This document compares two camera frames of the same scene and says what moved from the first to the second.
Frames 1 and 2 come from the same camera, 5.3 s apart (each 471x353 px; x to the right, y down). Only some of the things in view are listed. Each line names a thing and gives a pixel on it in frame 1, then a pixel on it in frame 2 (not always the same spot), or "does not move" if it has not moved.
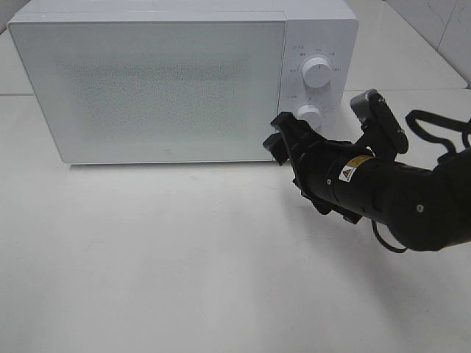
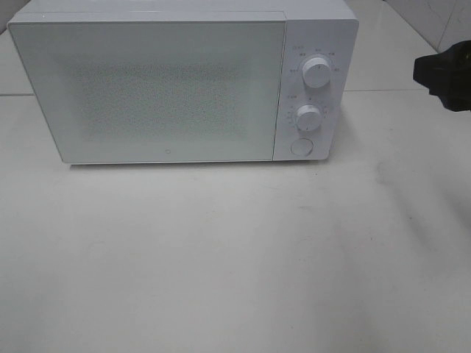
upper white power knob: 316,72 does not move
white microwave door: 155,87 does not move
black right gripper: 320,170 to 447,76
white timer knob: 311,115 does not move
